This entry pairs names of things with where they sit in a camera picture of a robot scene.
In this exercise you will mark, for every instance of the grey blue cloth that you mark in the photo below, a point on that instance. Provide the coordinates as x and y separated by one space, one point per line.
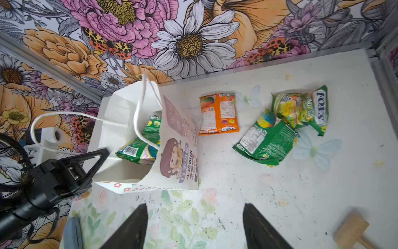
72 235

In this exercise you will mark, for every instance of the green Fox's candy packet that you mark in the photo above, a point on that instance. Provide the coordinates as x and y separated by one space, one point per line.
140 152

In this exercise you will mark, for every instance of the white printed paper bag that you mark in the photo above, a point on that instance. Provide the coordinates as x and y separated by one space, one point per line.
123 116

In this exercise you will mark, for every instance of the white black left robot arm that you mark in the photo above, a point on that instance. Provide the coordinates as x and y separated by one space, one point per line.
13 221

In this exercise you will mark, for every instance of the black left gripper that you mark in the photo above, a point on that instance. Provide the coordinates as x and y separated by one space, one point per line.
57 180

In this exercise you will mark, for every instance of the small green snack packet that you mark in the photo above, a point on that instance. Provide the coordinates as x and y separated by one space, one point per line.
303 109

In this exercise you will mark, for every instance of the orange snack packet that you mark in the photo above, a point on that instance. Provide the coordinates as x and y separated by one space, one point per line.
218 114

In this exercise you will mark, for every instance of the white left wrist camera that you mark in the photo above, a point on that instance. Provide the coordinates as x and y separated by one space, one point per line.
47 148

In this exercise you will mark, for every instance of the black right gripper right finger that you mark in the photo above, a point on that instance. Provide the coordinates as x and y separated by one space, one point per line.
260 234

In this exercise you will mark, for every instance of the wooden mallet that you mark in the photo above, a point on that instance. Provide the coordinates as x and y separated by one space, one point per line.
352 232

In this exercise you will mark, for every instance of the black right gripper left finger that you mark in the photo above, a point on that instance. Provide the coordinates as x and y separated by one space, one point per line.
131 234

